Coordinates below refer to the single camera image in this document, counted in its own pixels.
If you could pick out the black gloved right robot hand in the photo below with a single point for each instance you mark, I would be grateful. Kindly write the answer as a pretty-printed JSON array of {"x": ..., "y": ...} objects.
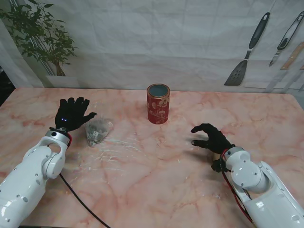
[{"x": 216, "y": 140}]

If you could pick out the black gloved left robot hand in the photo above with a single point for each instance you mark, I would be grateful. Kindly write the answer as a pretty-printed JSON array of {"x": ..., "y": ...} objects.
[{"x": 71, "y": 114}]

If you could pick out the clear plastic bag of teabags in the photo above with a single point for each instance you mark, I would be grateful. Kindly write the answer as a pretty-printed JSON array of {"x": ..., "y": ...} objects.
[{"x": 97, "y": 130}]

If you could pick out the red floral tea canister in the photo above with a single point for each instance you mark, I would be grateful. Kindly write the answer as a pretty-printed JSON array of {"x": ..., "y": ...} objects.
[{"x": 158, "y": 109}]

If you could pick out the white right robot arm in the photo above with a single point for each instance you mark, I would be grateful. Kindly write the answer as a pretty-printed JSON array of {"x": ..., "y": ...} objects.
[{"x": 261, "y": 194}]

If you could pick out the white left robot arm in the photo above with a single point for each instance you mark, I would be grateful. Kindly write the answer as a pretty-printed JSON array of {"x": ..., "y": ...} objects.
[{"x": 28, "y": 173}]

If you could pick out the black slotted spatula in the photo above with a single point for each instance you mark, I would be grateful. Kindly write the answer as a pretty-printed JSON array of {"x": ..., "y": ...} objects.
[{"x": 235, "y": 76}]

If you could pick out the green leafy plant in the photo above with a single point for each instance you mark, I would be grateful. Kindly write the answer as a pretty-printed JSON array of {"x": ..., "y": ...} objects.
[{"x": 38, "y": 33}]

